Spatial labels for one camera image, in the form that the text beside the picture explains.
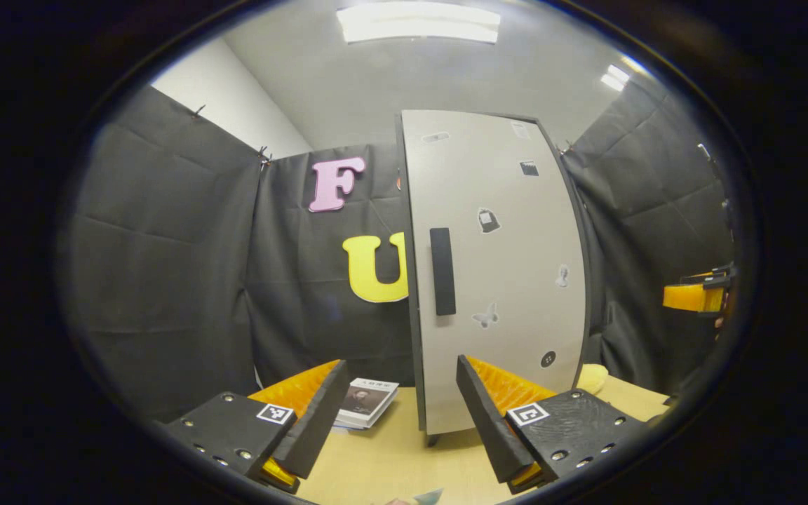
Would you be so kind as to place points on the black backdrop cloth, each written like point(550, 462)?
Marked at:
point(165, 245)

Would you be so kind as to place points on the yellow round bun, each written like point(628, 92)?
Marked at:
point(592, 379)

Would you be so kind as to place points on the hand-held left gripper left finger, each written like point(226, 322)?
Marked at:
point(320, 421)

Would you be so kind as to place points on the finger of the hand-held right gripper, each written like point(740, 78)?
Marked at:
point(688, 298)

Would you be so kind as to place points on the white book with portrait cover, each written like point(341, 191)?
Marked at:
point(369, 400)

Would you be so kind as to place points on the grey cabinet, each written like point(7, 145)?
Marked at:
point(412, 301)

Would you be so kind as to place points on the grey cabinet door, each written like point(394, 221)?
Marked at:
point(509, 280)

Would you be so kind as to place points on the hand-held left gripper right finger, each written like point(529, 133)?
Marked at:
point(488, 428)

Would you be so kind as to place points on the ceiling light panel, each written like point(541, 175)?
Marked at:
point(418, 21)
point(614, 77)

